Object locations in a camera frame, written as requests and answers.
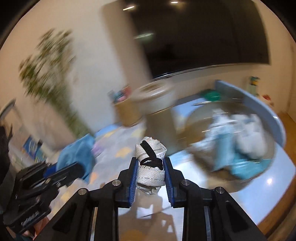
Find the blue fabric pouch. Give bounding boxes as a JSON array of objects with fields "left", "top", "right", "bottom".
[{"left": 56, "top": 134, "right": 96, "bottom": 183}]

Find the white plush toy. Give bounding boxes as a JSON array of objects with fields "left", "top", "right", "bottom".
[{"left": 231, "top": 114, "right": 267, "bottom": 160}]

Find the white lace ribbon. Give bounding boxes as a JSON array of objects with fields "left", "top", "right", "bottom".
[{"left": 135, "top": 137, "right": 167, "bottom": 195}]

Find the teal drawstring pouch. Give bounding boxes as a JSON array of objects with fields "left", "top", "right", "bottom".
[{"left": 212, "top": 135, "right": 272, "bottom": 180}]

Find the purple wet wipes pack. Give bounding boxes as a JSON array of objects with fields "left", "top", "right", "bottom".
[{"left": 91, "top": 140, "right": 104, "bottom": 158}]

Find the person's left hand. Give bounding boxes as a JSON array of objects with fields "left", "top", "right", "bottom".
[{"left": 22, "top": 217, "right": 50, "bottom": 240}]

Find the stack of books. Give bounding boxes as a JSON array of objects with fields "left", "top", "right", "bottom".
[{"left": 9, "top": 135, "right": 48, "bottom": 168}]

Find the glass vase with stems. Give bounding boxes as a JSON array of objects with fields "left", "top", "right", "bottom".
[{"left": 18, "top": 29, "right": 92, "bottom": 138}]

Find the patterned table cloth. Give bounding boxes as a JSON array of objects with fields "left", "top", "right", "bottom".
[{"left": 50, "top": 122, "right": 146, "bottom": 214}]

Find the cardboard pen holder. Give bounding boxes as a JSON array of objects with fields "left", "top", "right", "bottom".
[{"left": 108, "top": 85, "right": 142, "bottom": 127}]

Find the steel pot with glass lid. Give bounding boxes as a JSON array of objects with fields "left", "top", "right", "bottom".
[{"left": 199, "top": 89, "right": 221, "bottom": 102}]

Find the green water bottle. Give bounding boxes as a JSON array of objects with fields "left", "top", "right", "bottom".
[{"left": 247, "top": 76, "right": 260, "bottom": 96}]

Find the beige thermos bottle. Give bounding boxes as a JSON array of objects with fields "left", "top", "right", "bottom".
[{"left": 131, "top": 80, "right": 180, "bottom": 156}]

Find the round wire basket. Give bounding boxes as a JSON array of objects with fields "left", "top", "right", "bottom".
[{"left": 184, "top": 101, "right": 278, "bottom": 193}]

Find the dark wall television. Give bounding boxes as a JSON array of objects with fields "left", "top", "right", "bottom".
[{"left": 123, "top": 1, "right": 269, "bottom": 79}]

